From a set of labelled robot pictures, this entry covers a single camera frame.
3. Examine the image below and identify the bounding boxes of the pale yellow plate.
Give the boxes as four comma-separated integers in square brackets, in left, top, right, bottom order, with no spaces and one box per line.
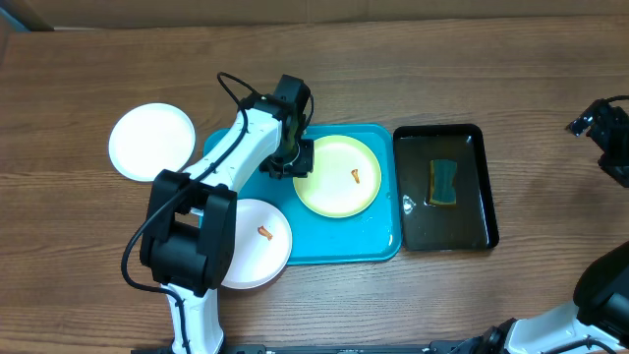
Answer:
[293,135,382,218]

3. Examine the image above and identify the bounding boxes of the green and yellow sponge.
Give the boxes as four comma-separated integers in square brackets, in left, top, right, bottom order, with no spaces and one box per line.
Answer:
[428,159,458,206]

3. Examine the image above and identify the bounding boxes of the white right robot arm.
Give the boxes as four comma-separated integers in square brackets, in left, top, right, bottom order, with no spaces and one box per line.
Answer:
[457,95,628,354]

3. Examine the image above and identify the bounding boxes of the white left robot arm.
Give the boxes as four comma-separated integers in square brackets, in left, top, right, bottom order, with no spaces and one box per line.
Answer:
[128,92,314,353]

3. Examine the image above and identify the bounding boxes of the teal plastic tray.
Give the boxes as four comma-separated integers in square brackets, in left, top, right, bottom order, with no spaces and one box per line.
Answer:
[201,122,403,266]

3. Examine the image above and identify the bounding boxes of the black water tray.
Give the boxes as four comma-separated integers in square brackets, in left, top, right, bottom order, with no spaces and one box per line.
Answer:
[393,124,499,252]

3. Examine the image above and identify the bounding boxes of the white plate with red stain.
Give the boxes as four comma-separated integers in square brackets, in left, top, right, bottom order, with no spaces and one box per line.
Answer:
[199,199,293,290]

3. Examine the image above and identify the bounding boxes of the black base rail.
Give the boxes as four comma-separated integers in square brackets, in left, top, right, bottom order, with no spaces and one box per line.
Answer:
[130,338,492,354]

